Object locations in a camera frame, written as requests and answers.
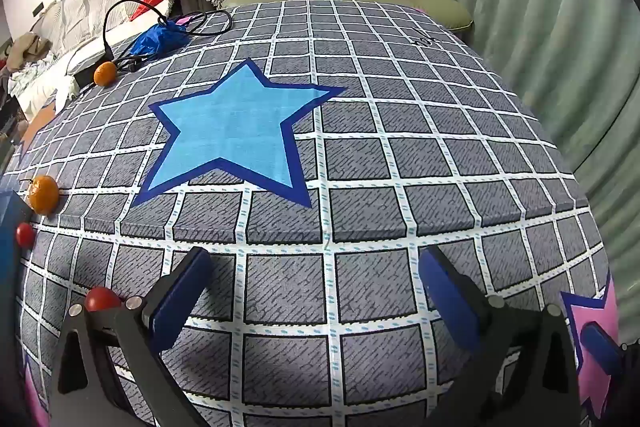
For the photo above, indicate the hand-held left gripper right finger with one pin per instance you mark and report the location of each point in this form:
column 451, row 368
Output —
column 447, row 302

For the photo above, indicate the red cherry tomato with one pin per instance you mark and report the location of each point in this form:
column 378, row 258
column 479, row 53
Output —
column 25, row 234
column 102, row 298

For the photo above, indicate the grey checked star tablecloth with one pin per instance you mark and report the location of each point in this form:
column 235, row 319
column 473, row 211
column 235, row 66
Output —
column 350, row 207

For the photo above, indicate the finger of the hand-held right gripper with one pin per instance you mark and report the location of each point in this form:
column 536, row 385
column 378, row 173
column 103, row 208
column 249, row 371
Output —
column 600, row 347

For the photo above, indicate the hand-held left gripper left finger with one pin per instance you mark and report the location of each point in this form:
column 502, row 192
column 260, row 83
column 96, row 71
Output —
column 182, row 299

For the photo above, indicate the large shallow gift box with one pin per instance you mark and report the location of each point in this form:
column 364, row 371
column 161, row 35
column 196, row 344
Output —
column 10, row 227

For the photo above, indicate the pale green curtain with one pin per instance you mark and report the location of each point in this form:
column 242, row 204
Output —
column 525, row 7

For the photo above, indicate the pile of clothes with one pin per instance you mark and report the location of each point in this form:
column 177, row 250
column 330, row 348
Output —
column 30, row 52

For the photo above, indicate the small tangerine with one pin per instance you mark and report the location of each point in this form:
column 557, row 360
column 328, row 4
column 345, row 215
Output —
column 105, row 73
column 43, row 194

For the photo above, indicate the blue plastic bag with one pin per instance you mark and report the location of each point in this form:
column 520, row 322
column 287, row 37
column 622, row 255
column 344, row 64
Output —
column 150, row 39

